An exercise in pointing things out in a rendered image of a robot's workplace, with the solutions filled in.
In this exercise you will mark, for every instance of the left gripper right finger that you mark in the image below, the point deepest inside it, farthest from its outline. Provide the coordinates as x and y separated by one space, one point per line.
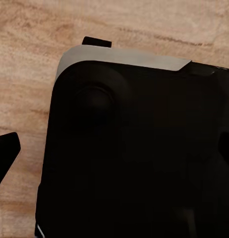
223 146

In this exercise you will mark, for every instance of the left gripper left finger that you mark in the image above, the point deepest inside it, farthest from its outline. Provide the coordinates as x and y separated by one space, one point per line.
9 149

